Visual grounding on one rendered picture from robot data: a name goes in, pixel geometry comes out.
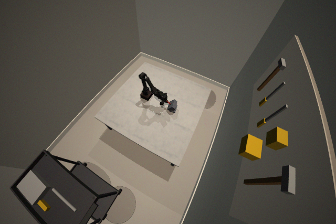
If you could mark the dark grey sloped panel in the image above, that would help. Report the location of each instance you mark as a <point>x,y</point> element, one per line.
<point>172,106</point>

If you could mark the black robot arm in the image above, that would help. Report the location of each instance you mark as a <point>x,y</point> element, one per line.
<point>154,90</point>

